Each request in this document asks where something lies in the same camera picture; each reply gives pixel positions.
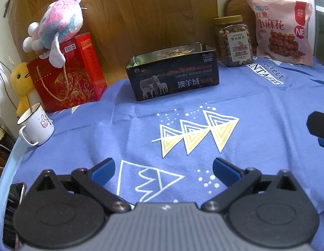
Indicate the black smartphone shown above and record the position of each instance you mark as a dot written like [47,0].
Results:
[12,214]

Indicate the black tin box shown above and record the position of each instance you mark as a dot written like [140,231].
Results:
[177,83]

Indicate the blue printed cloth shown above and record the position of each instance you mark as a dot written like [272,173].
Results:
[151,141]

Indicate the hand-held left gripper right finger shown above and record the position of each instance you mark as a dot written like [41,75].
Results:
[226,170]

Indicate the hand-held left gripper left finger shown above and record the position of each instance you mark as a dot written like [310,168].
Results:
[103,171]

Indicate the white enamel mug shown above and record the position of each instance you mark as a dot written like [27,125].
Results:
[36,128]

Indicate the thin wooden stick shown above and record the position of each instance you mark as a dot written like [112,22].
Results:
[30,104]

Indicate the round wooden board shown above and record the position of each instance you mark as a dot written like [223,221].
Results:
[235,5]

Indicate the pink blue plush toy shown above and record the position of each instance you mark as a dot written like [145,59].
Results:
[57,23]

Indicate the pink snack bag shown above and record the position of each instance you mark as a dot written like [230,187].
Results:
[279,31]

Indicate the red gift bag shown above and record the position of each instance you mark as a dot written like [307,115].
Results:
[73,78]

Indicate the clear nut jar yellow lid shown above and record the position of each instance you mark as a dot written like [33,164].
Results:
[235,47]

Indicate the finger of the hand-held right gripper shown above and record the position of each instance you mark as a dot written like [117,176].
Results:
[316,125]

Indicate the yellow plush chick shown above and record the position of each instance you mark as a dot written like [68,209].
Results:
[20,78]

